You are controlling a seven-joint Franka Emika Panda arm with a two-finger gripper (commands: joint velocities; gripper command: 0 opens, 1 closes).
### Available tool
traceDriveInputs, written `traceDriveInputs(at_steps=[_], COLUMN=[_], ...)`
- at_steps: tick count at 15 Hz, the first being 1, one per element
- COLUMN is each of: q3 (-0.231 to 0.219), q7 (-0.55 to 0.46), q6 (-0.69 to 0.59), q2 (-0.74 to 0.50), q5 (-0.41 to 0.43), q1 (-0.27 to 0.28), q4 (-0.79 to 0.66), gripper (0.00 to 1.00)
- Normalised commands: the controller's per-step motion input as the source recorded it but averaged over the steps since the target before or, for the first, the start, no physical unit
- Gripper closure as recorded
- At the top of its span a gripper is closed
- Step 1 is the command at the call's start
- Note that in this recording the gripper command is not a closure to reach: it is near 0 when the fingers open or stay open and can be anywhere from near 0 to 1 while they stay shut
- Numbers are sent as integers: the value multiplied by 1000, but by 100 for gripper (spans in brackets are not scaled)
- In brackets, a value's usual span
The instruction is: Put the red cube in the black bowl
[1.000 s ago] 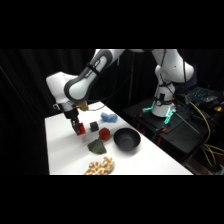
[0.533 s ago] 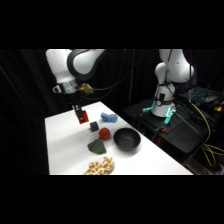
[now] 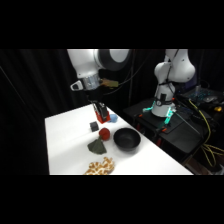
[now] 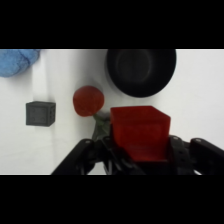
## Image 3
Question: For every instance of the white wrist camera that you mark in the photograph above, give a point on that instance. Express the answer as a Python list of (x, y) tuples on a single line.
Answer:
[(76, 85)]

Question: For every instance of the grey-green crumpled cloth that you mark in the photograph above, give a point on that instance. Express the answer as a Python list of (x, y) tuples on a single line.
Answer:
[(97, 147)]

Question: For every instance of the dark grey cube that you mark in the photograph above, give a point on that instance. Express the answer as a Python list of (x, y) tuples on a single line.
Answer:
[(94, 126)]

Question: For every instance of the red plush ball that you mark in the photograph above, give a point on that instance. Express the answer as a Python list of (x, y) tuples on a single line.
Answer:
[(104, 133)]

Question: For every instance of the black bowl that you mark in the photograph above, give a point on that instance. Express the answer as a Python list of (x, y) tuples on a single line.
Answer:
[(127, 139)]

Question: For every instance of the tan box on wrist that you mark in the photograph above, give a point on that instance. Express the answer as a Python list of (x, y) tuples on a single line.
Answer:
[(110, 83)]

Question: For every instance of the giraffe plush toy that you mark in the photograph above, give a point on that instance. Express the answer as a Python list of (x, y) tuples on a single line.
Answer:
[(99, 167)]

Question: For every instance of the black robot stand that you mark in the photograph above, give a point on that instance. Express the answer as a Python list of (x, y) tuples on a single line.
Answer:
[(180, 131)]

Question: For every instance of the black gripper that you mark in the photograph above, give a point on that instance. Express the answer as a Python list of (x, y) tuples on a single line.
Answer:
[(95, 96)]

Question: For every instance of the red cube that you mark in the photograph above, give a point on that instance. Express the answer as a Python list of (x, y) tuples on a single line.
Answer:
[(103, 118)]

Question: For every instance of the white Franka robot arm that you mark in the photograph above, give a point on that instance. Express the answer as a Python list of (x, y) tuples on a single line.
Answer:
[(83, 63)]

